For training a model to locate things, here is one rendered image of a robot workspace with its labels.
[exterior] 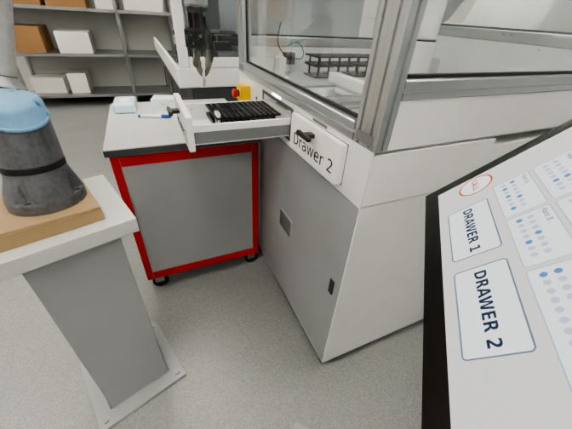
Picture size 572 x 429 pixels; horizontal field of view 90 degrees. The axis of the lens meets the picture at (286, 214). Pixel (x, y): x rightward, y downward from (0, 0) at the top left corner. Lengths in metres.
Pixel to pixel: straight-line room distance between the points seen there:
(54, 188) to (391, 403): 1.27
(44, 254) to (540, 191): 0.82
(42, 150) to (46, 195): 0.09
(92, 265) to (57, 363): 0.75
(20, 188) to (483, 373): 0.81
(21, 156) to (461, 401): 0.78
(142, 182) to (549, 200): 1.18
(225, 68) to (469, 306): 1.75
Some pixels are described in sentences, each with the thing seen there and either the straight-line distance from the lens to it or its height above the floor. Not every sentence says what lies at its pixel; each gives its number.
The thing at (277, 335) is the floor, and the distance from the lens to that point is 1.40.
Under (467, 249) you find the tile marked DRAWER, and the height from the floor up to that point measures 1.00.
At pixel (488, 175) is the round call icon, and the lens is 0.45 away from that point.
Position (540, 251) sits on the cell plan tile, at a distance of 0.31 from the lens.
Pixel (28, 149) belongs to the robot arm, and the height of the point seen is 0.93.
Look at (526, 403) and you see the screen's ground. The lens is 0.24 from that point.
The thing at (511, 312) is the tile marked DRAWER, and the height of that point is 1.02.
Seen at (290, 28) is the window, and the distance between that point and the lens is 1.05.
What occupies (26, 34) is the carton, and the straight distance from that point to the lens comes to 4.94.
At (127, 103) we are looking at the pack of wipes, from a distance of 1.58.
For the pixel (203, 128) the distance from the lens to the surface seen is 0.94.
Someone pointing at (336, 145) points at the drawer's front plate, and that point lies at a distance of 0.75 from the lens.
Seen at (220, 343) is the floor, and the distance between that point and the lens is 1.39.
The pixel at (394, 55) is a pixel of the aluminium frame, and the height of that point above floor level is 1.13.
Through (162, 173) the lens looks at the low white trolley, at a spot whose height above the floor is 0.64.
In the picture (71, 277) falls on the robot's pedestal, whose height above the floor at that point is 0.63.
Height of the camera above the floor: 1.18
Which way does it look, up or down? 35 degrees down
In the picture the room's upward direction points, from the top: 4 degrees clockwise
